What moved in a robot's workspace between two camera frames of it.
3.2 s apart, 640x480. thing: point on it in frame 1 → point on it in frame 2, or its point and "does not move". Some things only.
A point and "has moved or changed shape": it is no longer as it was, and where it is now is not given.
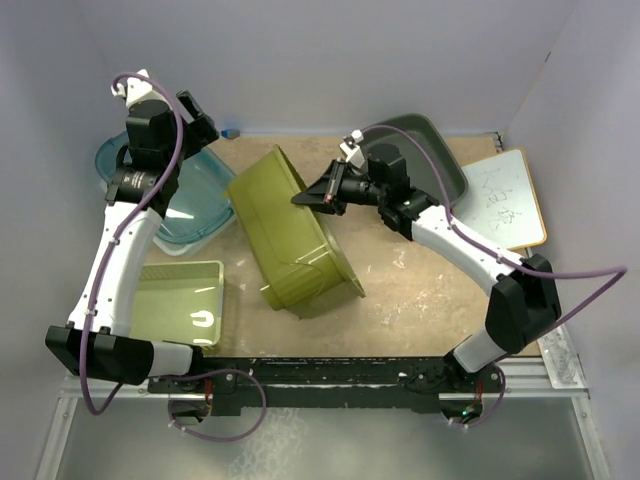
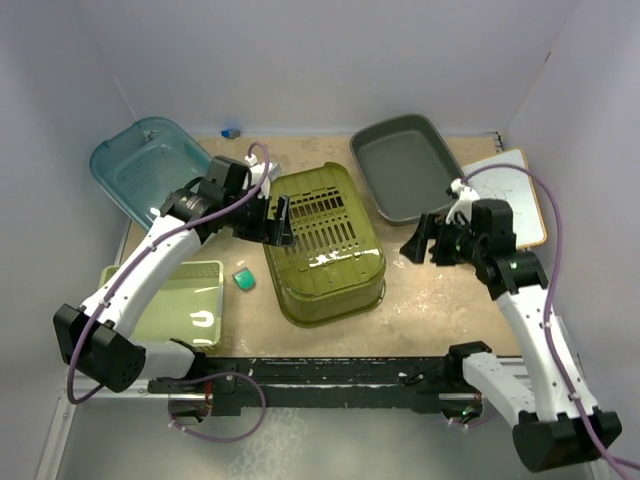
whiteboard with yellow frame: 501,203 does not move
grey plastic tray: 429,161 does not move
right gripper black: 325,195 → 441,229
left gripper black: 200,131 → 271,232
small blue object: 231,133 does not move
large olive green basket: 297,256 has moved or changed shape
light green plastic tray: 179,301 does not move
